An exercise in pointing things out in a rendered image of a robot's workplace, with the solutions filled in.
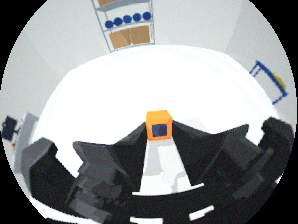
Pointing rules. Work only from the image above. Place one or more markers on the orange block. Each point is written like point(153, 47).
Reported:
point(158, 125)

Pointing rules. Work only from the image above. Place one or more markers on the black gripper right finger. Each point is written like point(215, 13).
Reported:
point(199, 150)

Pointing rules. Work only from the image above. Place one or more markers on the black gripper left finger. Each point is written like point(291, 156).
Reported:
point(127, 155)

